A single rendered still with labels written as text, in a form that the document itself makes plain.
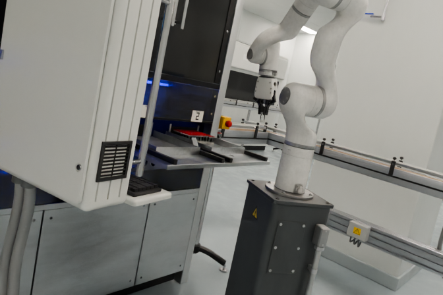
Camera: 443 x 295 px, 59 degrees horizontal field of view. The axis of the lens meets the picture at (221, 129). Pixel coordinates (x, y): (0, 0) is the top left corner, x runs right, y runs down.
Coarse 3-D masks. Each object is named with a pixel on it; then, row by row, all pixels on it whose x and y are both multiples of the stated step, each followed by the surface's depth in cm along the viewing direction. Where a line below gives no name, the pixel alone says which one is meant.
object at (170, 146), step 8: (152, 136) 203; (160, 136) 199; (168, 136) 196; (152, 144) 182; (160, 144) 186; (168, 144) 190; (176, 144) 192; (184, 144) 188; (192, 144) 185; (160, 152) 164; (168, 152) 167; (176, 152) 171; (184, 152) 175; (192, 152) 179
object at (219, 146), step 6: (168, 132) 208; (180, 138) 202; (186, 138) 199; (216, 138) 220; (198, 144) 193; (204, 144) 191; (216, 144) 219; (222, 144) 217; (228, 144) 214; (234, 144) 212; (216, 150) 191; (222, 150) 194; (228, 150) 197; (234, 150) 201; (240, 150) 205
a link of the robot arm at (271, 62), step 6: (270, 48) 175; (276, 48) 176; (270, 54) 175; (276, 54) 176; (264, 60) 174; (270, 60) 175; (276, 60) 177; (264, 66) 176; (270, 66) 176; (276, 66) 177
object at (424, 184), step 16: (272, 128) 290; (272, 144) 287; (336, 144) 264; (320, 160) 262; (336, 160) 255; (352, 160) 248; (368, 160) 247; (384, 160) 237; (400, 160) 241; (384, 176) 234; (400, 176) 229; (416, 176) 223; (432, 192) 217
